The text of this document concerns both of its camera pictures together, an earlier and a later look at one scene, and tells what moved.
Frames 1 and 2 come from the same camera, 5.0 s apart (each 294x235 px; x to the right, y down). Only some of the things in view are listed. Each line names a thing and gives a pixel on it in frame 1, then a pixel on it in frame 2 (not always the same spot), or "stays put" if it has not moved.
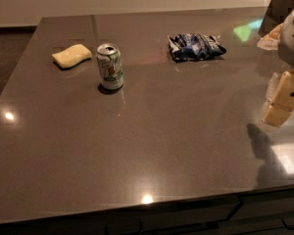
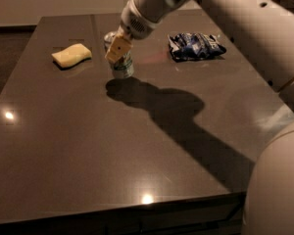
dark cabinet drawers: x=273 y=211 stays put
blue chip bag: x=185 y=47 stays put
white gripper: x=292 y=39 -> x=135 y=25
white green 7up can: x=111 y=66 -> x=122 y=67
